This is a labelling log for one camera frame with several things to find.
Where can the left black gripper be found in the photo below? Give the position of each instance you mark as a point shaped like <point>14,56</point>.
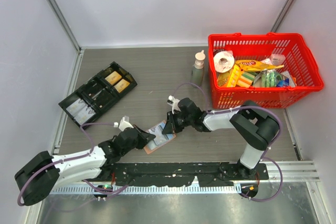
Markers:
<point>144,137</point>

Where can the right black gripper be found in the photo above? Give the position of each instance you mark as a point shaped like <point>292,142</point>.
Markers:
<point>169,128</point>

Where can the pink card holder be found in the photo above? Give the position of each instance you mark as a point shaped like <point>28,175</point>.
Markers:
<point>147,149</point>

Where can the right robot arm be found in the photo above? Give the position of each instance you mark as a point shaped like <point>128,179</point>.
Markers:
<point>258,126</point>

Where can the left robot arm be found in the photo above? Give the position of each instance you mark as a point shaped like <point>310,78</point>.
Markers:
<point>45,172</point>

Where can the gold card stack lower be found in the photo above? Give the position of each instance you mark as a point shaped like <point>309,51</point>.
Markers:
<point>121,85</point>

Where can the gold card stack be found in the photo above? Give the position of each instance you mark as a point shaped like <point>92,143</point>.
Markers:
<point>121,85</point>
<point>113,78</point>

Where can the silver card stack lower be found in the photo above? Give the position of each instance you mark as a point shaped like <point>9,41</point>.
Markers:
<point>84,115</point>

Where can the silver card stack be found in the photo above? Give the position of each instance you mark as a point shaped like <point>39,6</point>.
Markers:
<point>76,107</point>
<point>84,115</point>

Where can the gold card stack upper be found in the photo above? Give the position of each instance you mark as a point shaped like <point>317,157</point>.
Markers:
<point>113,78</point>

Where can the black card organizer tray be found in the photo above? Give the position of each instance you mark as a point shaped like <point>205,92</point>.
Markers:
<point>98,94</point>

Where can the silver card stack upper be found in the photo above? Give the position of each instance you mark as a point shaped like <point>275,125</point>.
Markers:
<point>76,107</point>

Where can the green pump bottle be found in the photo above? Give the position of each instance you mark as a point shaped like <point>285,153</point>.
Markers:
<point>198,69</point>

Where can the yellow green sponge pack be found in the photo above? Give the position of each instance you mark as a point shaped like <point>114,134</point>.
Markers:
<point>239,77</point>

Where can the toilet paper roll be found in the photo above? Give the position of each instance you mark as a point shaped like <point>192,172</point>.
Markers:
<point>223,61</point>

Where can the yellow chips bag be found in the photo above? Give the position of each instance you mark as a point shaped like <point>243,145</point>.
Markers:
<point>255,66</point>

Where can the green packaged item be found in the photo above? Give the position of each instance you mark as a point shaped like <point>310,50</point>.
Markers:
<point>268,78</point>

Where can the blue packaged item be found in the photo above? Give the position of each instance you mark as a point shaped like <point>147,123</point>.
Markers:
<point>285,82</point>

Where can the white small packet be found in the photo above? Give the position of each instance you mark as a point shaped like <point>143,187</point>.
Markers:
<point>277,59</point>

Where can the red shopping basket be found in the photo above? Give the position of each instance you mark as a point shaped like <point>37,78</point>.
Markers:
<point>278,88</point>

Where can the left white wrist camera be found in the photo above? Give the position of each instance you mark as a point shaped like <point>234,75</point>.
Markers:
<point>123,124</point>

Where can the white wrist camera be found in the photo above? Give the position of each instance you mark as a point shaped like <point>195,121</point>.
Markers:
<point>123,124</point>
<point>173,102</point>

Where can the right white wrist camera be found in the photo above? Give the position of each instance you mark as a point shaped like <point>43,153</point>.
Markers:
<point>173,102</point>

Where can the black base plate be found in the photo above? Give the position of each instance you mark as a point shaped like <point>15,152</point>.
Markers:
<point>208,174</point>

